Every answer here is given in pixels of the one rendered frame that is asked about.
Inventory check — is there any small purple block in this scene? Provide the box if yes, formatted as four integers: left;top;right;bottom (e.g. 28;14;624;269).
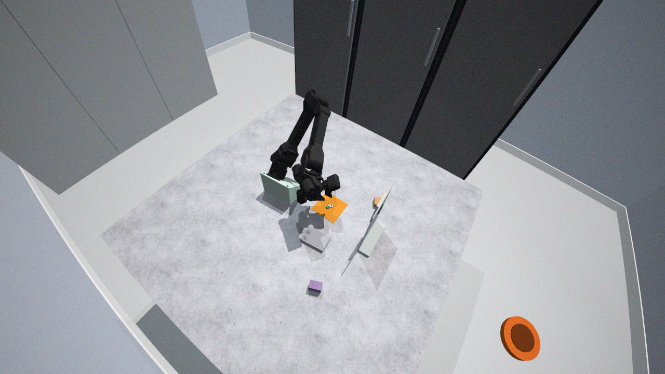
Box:
308;280;323;293

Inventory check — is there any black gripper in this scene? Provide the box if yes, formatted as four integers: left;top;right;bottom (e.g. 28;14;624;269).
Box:
297;174;340;204

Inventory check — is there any orange square marking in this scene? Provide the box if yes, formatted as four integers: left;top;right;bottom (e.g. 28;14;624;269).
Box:
312;194;348;223

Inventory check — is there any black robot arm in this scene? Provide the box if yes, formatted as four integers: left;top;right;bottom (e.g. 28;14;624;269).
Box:
266;89;331;201

